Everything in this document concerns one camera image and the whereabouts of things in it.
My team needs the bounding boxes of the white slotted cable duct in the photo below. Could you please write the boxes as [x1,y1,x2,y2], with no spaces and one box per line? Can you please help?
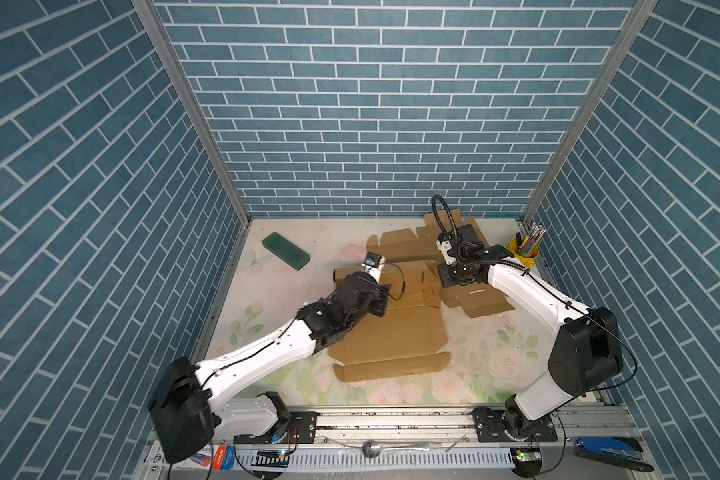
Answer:
[235,448,515,473]

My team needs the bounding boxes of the pens in cup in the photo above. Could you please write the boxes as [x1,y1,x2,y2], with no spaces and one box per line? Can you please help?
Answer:
[516,223,547,255]

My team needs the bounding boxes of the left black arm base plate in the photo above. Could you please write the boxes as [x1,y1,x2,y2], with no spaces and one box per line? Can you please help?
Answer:
[234,411,318,445]

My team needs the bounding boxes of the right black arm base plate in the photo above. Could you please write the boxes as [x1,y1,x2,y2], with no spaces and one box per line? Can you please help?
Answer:
[471,406,558,443]

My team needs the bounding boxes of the blue black pliers tool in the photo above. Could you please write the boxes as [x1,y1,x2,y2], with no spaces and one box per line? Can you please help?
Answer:
[575,437,655,472]

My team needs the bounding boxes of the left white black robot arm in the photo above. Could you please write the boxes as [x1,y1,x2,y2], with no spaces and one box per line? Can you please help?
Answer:
[147,267,389,465]

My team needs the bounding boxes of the cardboard box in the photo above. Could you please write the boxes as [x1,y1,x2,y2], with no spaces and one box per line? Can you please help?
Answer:
[367,210,514,318]
[328,260,451,383]

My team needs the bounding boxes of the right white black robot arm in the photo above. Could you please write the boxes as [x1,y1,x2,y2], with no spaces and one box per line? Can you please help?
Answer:
[436,225,624,441]

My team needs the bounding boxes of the yellow pen cup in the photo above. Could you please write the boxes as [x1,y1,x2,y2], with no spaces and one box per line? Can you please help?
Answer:
[508,239,540,268]

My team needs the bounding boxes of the green rectangular sponge block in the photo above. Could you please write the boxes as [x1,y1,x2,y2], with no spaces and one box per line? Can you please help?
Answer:
[262,232,311,271]

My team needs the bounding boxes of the metal spoon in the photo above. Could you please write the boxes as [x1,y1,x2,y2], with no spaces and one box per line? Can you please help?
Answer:
[326,439,469,460]

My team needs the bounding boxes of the white blue product package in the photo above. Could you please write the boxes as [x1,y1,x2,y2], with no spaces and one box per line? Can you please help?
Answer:
[188,444,236,472]

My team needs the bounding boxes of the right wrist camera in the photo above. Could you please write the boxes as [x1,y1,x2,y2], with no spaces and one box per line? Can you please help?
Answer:
[436,232,459,266]

